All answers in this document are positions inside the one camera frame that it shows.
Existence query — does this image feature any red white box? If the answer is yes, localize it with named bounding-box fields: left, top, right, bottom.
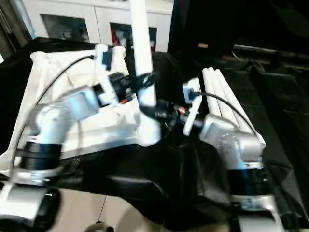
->
left=112, top=26, right=120, bottom=45

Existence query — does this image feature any light blue panel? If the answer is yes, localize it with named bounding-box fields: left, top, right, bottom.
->
left=21, top=0, right=37, bottom=39

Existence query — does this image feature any black left wrist camera cable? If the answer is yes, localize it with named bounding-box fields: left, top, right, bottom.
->
left=9, top=55, right=96, bottom=170

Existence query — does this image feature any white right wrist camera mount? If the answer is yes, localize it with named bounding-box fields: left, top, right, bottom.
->
left=182, top=77, right=202, bottom=136

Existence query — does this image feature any white plastic table leg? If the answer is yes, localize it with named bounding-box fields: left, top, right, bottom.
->
left=213, top=69, right=266, bottom=145
left=202, top=67, right=225, bottom=116
left=208, top=68, right=242, bottom=132
left=129, top=0, right=162, bottom=147

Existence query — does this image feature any long black bar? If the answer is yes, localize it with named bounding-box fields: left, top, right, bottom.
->
left=233, top=43, right=309, bottom=58

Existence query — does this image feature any black shiny mat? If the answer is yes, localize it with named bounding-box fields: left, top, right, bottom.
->
left=0, top=36, right=309, bottom=228

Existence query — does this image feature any white display cabinet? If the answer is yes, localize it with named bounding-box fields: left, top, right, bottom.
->
left=24, top=0, right=174, bottom=53

